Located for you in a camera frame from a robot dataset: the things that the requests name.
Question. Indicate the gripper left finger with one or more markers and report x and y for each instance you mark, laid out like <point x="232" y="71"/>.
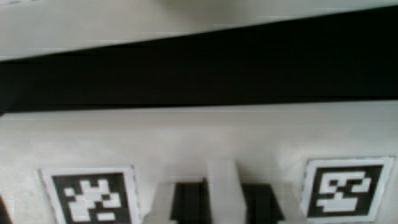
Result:
<point x="190" y="203"/>

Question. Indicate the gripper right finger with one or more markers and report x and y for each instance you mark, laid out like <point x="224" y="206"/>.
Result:
<point x="263" y="209"/>

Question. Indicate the white cabinet door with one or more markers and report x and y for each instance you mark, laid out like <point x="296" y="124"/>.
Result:
<point x="167" y="140"/>

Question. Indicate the white L-shaped fence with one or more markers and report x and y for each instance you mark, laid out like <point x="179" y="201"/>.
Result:
<point x="48" y="26"/>

